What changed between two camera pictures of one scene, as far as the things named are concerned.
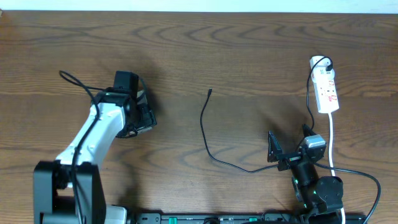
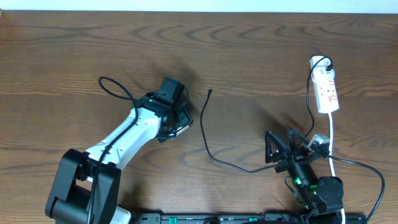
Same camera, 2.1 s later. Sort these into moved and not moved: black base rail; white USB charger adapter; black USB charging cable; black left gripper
Moved: black left gripper
Not moved: black base rail; white USB charger adapter; black USB charging cable
